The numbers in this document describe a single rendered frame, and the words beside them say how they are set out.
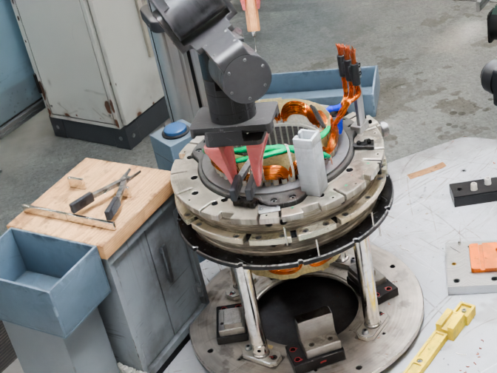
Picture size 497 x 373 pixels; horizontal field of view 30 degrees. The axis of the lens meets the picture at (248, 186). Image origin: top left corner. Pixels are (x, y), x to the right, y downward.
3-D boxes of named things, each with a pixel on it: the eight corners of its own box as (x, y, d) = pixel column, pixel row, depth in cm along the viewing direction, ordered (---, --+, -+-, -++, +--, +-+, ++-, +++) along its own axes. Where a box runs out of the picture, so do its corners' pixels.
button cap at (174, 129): (191, 129, 162) (189, 124, 162) (172, 139, 160) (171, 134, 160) (178, 123, 165) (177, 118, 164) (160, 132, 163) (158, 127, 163)
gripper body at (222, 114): (272, 137, 111) (262, 81, 107) (191, 143, 113) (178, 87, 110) (280, 114, 116) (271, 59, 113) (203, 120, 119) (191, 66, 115)
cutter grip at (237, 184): (237, 201, 116) (234, 190, 115) (231, 201, 116) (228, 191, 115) (242, 184, 119) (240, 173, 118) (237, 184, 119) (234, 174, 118)
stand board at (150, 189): (107, 260, 132) (103, 246, 131) (10, 237, 142) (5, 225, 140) (182, 184, 146) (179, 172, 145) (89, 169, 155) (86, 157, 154)
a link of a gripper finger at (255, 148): (271, 197, 115) (259, 129, 111) (216, 200, 117) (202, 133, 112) (279, 170, 121) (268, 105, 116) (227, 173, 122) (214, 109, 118)
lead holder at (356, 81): (359, 86, 131) (356, 65, 129) (332, 85, 132) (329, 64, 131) (367, 74, 133) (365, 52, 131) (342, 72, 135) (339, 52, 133)
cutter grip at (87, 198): (74, 214, 137) (71, 205, 136) (71, 212, 138) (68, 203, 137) (95, 200, 139) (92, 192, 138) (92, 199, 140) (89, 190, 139)
